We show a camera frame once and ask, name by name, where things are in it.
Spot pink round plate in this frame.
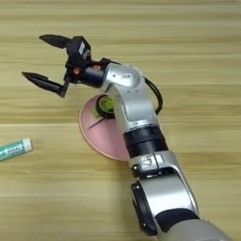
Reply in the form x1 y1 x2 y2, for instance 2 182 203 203
78 93 132 162

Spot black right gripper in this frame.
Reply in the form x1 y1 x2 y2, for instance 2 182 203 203
21 33 107 99

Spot thin dark stick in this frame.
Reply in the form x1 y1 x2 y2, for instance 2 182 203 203
87 118 106 131

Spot small black box white label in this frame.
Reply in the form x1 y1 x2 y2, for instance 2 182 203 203
66 35 92 68

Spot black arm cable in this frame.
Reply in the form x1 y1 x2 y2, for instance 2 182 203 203
143 76 165 116

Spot white green glue stick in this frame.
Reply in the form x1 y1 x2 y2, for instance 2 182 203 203
0 137 34 163

